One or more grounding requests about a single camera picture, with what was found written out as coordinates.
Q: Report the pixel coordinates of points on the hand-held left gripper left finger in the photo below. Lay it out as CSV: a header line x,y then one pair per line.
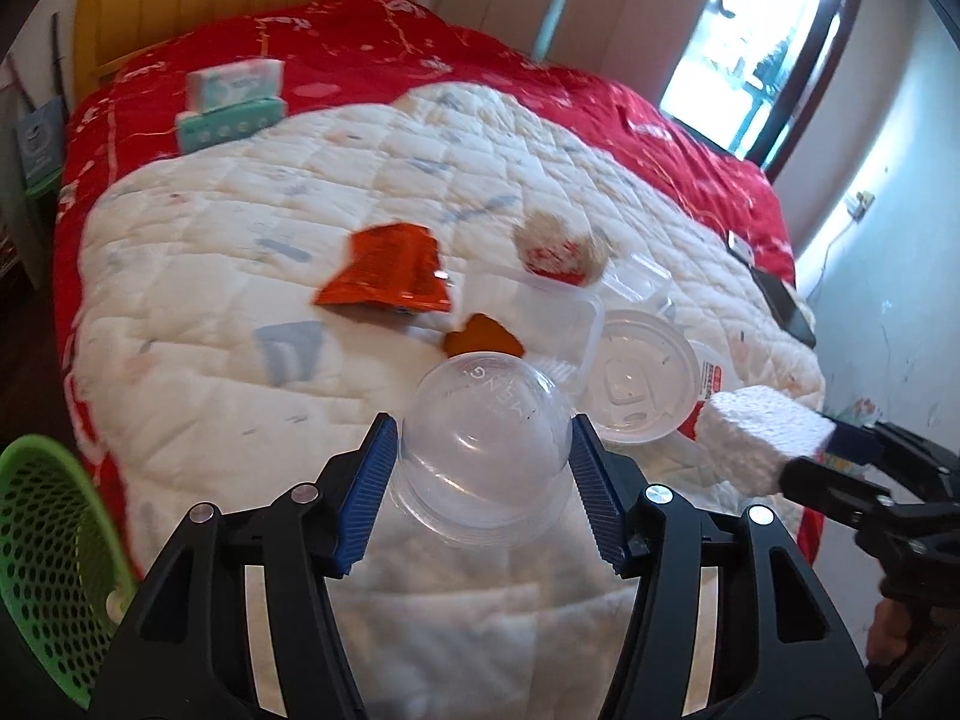
x,y
367,491

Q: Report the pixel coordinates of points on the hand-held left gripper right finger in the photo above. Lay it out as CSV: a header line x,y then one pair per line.
x,y
596,491

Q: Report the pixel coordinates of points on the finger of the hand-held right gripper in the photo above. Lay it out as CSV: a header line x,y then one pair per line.
x,y
851,444
825,484

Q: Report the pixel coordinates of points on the white foam block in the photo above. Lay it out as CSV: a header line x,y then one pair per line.
x,y
757,435

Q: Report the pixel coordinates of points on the round clear lid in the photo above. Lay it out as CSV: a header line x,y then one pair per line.
x,y
637,382

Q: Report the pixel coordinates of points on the clear plastic dome lid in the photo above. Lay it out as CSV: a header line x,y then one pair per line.
x,y
480,435

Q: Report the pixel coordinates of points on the clear rectangular plastic container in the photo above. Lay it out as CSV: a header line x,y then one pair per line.
x,y
529,315
637,281

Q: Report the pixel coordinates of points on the orange snack wrapper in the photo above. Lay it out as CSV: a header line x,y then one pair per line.
x,y
386,266

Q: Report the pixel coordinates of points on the red white paper cup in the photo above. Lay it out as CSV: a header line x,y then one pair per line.
x,y
559,247

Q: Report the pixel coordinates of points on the green perforated plastic basket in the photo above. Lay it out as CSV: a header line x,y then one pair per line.
x,y
52,562

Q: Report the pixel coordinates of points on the person's right hand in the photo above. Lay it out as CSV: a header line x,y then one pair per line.
x,y
889,630

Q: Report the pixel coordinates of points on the white quilted mat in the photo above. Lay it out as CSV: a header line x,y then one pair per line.
x,y
247,240

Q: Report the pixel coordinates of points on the teal tissue pack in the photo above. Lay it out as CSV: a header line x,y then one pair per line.
x,y
225,127

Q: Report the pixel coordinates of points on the window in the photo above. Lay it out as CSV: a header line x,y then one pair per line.
x,y
750,45

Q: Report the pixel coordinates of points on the white tissue pack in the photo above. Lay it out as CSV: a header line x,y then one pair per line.
x,y
236,82

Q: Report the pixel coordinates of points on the green plastic stool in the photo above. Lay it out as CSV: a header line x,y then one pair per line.
x,y
41,191

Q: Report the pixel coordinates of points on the red patterned bedspread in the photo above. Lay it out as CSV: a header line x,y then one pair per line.
x,y
480,52

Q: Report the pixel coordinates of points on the light blue paper bag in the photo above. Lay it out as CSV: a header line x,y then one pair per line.
x,y
41,139

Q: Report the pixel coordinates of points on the white wardrobe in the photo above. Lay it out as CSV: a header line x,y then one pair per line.
x,y
600,0

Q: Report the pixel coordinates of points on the dark pole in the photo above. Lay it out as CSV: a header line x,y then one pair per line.
x,y
58,52

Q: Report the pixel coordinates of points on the wall power outlet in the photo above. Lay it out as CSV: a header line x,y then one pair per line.
x,y
862,204

